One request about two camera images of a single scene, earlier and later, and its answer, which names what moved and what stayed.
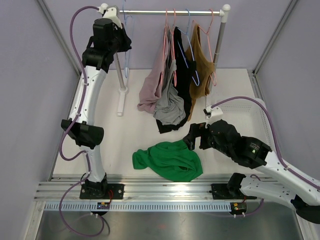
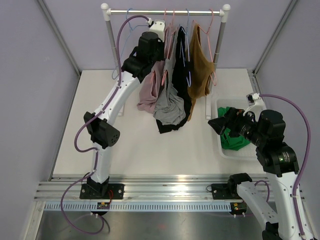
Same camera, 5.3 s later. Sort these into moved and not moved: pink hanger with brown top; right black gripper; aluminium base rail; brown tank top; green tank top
Moved: green tank top; right black gripper
Not moved: aluminium base rail; pink hanger with brown top; brown tank top
